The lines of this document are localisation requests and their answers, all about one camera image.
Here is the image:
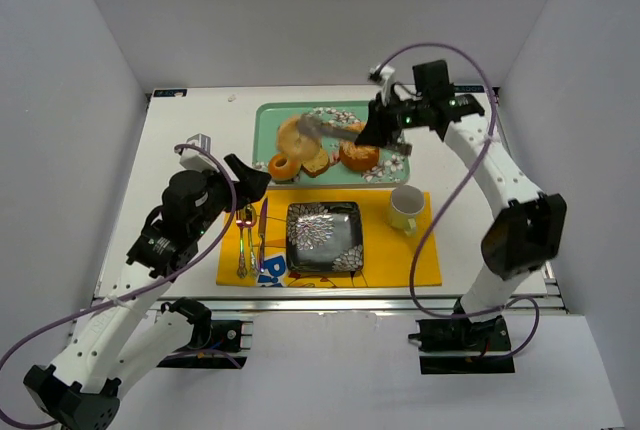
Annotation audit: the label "pale glazed bagel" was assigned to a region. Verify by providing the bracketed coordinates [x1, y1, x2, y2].
[276, 115, 321, 162]

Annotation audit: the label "silver metal tongs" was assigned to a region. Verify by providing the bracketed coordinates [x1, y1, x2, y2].
[297, 115, 413, 156]

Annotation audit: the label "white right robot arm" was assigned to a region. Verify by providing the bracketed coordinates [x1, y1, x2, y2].
[356, 60, 567, 326]

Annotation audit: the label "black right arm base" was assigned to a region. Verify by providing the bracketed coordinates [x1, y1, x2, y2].
[408, 317, 515, 375]

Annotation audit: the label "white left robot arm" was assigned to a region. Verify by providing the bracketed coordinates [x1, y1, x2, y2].
[24, 154, 271, 429]

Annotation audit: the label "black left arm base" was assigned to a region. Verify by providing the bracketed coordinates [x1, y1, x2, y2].
[156, 298, 253, 370]

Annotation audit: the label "brown bread slice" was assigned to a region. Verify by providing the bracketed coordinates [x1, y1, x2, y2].
[301, 148, 331, 178]

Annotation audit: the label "iridescent spoon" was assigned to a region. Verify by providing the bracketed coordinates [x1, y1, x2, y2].
[244, 204, 259, 278]

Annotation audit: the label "blue right corner sticker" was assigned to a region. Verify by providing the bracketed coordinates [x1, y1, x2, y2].
[454, 85, 485, 94]

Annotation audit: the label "blue corner sticker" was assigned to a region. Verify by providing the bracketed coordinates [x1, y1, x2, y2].
[454, 85, 485, 94]
[152, 88, 188, 98]

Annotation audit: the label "orange donut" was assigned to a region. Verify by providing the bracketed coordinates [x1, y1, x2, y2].
[267, 153, 301, 183]

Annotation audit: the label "iridescent knife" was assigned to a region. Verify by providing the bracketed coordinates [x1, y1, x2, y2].
[258, 197, 269, 274]

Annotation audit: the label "yellow placemat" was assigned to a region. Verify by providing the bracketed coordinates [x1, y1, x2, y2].
[216, 188, 432, 289]

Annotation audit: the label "green floral tray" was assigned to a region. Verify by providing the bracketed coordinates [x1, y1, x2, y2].
[252, 101, 410, 187]

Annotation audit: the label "black floral square plate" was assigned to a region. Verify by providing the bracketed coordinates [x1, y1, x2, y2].
[285, 201, 364, 274]

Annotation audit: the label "iridescent fork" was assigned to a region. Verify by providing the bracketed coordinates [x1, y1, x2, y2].
[236, 208, 248, 279]

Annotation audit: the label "sugar-topped bundt cake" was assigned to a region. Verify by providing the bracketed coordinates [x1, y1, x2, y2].
[339, 140, 380, 173]

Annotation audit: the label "pale yellow mug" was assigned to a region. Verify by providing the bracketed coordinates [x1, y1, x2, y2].
[388, 185, 426, 236]

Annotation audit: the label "blue left corner sticker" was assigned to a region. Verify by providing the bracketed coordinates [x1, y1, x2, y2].
[152, 88, 188, 98]

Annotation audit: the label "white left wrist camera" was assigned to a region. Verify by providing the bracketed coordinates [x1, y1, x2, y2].
[176, 133, 214, 172]

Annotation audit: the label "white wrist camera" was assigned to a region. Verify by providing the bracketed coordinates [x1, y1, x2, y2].
[368, 64, 396, 104]
[176, 133, 214, 172]

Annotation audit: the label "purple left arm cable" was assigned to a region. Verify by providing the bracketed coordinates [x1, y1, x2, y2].
[0, 143, 239, 425]

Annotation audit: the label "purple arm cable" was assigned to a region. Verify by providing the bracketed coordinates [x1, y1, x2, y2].
[372, 42, 541, 364]
[0, 143, 239, 425]

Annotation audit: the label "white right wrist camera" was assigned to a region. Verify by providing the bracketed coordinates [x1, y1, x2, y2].
[368, 64, 396, 104]

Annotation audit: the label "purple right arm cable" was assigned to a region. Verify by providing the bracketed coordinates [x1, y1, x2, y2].
[372, 42, 541, 364]

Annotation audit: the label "aluminium table frame rail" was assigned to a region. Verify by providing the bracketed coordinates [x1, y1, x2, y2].
[92, 292, 476, 316]

